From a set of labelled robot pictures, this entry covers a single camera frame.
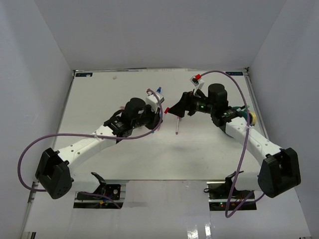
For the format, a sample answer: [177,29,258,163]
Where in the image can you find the pink cap white marker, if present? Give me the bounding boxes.
[175,117,180,135]

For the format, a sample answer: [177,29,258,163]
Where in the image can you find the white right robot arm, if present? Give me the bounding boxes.
[169,83,301,199]

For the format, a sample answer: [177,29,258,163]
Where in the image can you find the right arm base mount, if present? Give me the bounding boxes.
[203,172,257,212]

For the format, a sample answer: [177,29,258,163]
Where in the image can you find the black XDOF label right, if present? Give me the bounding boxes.
[226,71,243,76]

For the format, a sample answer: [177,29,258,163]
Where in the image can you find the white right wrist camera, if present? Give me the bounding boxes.
[190,74,204,95]

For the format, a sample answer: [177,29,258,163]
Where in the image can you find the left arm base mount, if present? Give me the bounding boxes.
[73,172,125,209]

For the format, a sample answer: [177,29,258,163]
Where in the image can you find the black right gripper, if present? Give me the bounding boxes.
[167,89,215,118]

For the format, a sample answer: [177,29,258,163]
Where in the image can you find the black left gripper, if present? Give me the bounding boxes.
[132,103,163,131]

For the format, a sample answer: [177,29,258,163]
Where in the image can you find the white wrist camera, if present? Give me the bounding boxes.
[145,92,164,113]
[190,74,204,95]

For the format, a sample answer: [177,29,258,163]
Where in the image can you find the black XDOF label left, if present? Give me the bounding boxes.
[75,73,93,77]

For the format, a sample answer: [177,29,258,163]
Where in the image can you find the black xdof label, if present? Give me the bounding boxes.
[75,73,93,77]
[226,71,243,76]

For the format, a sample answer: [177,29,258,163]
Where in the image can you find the teal round organizer container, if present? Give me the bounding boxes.
[231,107,248,120]

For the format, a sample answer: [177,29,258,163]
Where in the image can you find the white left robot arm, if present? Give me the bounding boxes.
[35,94,164,199]

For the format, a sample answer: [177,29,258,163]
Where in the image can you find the beige tape roll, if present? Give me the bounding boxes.
[249,111,257,126]

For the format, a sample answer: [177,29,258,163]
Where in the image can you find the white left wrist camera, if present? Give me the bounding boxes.
[145,92,164,113]

